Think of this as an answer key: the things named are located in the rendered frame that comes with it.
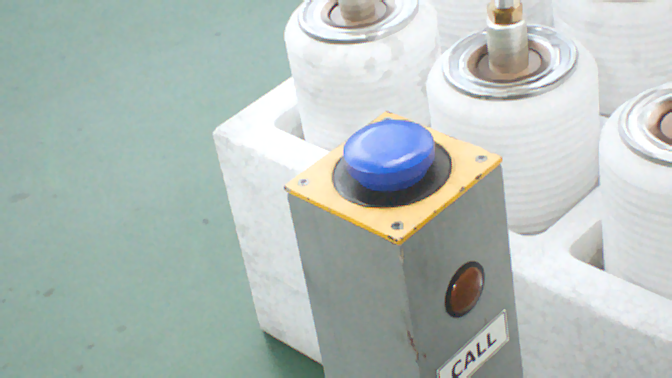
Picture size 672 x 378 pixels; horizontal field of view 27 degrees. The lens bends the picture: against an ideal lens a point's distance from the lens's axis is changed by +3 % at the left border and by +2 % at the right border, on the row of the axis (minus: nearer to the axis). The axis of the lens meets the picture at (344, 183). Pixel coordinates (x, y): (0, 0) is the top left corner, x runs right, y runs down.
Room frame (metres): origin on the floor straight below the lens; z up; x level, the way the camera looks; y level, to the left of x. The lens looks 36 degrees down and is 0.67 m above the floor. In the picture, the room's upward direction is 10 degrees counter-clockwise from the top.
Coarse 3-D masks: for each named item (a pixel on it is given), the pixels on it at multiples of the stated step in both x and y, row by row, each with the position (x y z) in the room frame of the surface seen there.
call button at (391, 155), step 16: (368, 128) 0.50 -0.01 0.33; (384, 128) 0.50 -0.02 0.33; (400, 128) 0.50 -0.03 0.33; (416, 128) 0.50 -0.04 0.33; (352, 144) 0.49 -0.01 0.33; (368, 144) 0.49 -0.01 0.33; (384, 144) 0.49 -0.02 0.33; (400, 144) 0.49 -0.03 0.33; (416, 144) 0.48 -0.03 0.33; (432, 144) 0.48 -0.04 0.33; (352, 160) 0.48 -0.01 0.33; (368, 160) 0.48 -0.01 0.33; (384, 160) 0.48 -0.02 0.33; (400, 160) 0.47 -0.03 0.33; (416, 160) 0.47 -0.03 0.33; (432, 160) 0.48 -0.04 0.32; (352, 176) 0.48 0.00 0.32; (368, 176) 0.47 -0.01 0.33; (384, 176) 0.47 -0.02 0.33; (400, 176) 0.47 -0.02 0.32; (416, 176) 0.47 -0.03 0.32
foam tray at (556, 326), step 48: (288, 96) 0.78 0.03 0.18; (240, 144) 0.73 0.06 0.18; (288, 144) 0.72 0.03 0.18; (240, 192) 0.74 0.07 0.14; (240, 240) 0.75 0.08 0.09; (288, 240) 0.71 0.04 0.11; (528, 240) 0.59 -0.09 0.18; (576, 240) 0.58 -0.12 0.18; (288, 288) 0.72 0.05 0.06; (528, 288) 0.56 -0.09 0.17; (576, 288) 0.54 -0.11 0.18; (624, 288) 0.54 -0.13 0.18; (288, 336) 0.73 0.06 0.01; (528, 336) 0.56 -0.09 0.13; (576, 336) 0.54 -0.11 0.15; (624, 336) 0.51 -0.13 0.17
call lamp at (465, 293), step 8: (464, 272) 0.46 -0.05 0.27; (472, 272) 0.46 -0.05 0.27; (480, 272) 0.47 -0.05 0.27; (464, 280) 0.46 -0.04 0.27; (472, 280) 0.46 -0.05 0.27; (480, 280) 0.47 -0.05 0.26; (456, 288) 0.46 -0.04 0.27; (464, 288) 0.46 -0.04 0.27; (472, 288) 0.46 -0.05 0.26; (480, 288) 0.46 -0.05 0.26; (456, 296) 0.45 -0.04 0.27; (464, 296) 0.46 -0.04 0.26; (472, 296) 0.46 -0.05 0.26; (456, 304) 0.45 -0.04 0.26; (464, 304) 0.46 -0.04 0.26; (472, 304) 0.46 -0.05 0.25; (456, 312) 0.46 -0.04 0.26
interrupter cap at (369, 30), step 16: (320, 0) 0.77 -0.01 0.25; (336, 0) 0.76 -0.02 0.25; (384, 0) 0.75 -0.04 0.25; (400, 0) 0.75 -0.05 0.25; (416, 0) 0.74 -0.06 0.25; (304, 16) 0.75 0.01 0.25; (320, 16) 0.75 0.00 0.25; (336, 16) 0.75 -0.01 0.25; (384, 16) 0.73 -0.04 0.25; (400, 16) 0.73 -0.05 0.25; (304, 32) 0.73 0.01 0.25; (320, 32) 0.73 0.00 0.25; (336, 32) 0.72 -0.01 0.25; (352, 32) 0.72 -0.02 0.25; (368, 32) 0.72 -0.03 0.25; (384, 32) 0.71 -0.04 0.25
